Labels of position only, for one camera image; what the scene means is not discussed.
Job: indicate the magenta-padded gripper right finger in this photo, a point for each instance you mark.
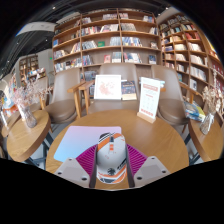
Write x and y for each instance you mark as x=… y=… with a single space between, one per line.
x=138 y=162

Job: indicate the white orange patterned computer mouse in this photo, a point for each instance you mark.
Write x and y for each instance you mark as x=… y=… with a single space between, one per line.
x=111 y=156

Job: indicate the white sign on wooden base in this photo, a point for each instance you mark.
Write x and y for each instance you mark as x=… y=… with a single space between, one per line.
x=149 y=98

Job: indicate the glass vase with dried flowers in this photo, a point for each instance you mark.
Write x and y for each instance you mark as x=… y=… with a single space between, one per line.
x=207 y=123
x=29 y=118

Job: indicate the wide wooden bookshelf unit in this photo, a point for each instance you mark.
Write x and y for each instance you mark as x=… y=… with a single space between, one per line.
x=106 y=36

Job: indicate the dark cover book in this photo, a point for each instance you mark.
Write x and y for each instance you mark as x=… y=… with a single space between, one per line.
x=128 y=90

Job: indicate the curved wooden bookshelf unit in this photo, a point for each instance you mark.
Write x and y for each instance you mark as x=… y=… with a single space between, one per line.
x=193 y=53

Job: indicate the white framed floral picture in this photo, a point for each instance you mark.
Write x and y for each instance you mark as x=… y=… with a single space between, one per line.
x=107 y=87

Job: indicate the pink blue gradient mouse pad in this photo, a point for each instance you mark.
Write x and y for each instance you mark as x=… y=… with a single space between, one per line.
x=78 y=140

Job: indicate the round wooden side table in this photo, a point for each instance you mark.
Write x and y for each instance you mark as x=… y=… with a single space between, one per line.
x=26 y=140
x=208 y=143

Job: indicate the brown leather wooden armchair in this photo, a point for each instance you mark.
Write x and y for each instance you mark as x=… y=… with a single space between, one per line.
x=63 y=100
x=171 y=103
x=116 y=69

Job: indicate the small distant wooden bookshelf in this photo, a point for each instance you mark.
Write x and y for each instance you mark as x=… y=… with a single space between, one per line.
x=28 y=66

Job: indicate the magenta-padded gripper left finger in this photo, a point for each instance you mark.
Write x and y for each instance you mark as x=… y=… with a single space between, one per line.
x=85 y=163

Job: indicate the stack of colourful books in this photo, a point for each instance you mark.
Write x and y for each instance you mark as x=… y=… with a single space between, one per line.
x=194 y=111

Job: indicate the colourful book display stand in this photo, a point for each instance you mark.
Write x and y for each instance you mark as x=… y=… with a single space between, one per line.
x=7 y=100

